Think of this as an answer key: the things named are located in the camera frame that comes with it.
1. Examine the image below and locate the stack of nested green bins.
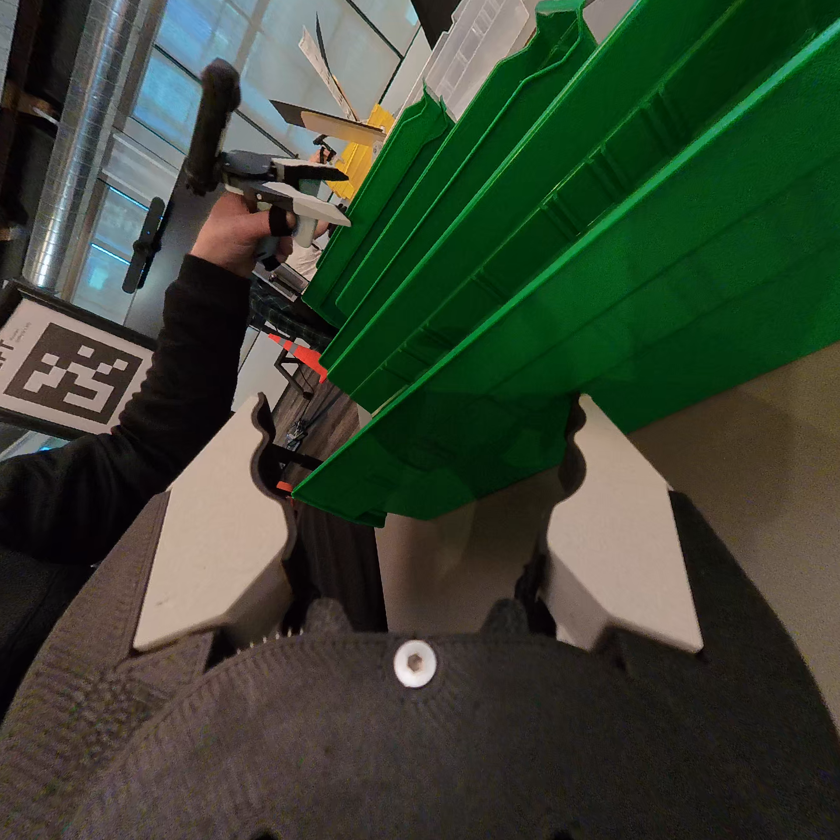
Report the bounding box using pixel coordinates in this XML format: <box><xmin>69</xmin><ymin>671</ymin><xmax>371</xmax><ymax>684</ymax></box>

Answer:
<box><xmin>325</xmin><ymin>0</ymin><xmax>599</xmax><ymax>389</ymax></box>

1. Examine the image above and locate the black door handle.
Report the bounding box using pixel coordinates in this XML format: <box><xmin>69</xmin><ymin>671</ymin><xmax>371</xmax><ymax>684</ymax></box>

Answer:
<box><xmin>121</xmin><ymin>197</ymin><xmax>167</xmax><ymax>295</ymax></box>

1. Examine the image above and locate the silver ventilation duct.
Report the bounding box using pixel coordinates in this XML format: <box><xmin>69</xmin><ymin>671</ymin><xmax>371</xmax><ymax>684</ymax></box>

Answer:
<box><xmin>23</xmin><ymin>0</ymin><xmax>166</xmax><ymax>291</ymax></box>

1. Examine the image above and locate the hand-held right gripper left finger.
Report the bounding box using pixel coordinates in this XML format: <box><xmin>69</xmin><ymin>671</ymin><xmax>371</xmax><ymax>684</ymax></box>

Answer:
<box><xmin>133</xmin><ymin>394</ymin><xmax>299</xmax><ymax>654</ymax></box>

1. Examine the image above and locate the clear plastic crate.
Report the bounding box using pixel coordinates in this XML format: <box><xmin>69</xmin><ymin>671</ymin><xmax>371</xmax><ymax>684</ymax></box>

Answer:
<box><xmin>410</xmin><ymin>0</ymin><xmax>540</xmax><ymax>114</ymax></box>

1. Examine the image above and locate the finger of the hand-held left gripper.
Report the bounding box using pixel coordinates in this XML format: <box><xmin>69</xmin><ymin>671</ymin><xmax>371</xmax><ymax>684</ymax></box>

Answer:
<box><xmin>269</xmin><ymin>157</ymin><xmax>350</xmax><ymax>186</ymax></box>
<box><xmin>252</xmin><ymin>182</ymin><xmax>353</xmax><ymax>229</ymax></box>

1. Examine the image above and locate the framed marker tag board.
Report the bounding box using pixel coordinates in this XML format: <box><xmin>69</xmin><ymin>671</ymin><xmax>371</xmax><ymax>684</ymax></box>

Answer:
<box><xmin>0</xmin><ymin>279</ymin><xmax>158</xmax><ymax>441</ymax></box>

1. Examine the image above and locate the green plastic bin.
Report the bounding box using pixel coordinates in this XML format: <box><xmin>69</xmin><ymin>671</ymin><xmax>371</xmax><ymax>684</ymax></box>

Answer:
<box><xmin>302</xmin><ymin>88</ymin><xmax>455</xmax><ymax>329</ymax></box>
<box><xmin>292</xmin><ymin>0</ymin><xmax>840</xmax><ymax>527</ymax></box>

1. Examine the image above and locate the person's left forearm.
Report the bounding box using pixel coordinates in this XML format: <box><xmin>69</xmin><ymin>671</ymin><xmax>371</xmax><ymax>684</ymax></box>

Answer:
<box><xmin>0</xmin><ymin>252</ymin><xmax>252</xmax><ymax>567</ymax></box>

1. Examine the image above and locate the yellow box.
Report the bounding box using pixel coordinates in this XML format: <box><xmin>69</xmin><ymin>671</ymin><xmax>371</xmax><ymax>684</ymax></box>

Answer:
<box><xmin>328</xmin><ymin>104</ymin><xmax>399</xmax><ymax>199</ymax></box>

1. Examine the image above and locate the orange traffic cone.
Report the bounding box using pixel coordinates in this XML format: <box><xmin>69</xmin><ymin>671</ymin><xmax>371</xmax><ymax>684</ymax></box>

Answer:
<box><xmin>268</xmin><ymin>333</ymin><xmax>329</xmax><ymax>383</ymax></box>

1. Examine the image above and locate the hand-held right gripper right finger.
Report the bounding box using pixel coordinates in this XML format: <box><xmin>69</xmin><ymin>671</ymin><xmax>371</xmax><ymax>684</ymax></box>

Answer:
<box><xmin>538</xmin><ymin>394</ymin><xmax>704</xmax><ymax>654</ymax></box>

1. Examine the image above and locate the large glass window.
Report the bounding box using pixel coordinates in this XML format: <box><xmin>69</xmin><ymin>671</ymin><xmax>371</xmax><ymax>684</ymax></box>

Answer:
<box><xmin>66</xmin><ymin>0</ymin><xmax>421</xmax><ymax>316</ymax></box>

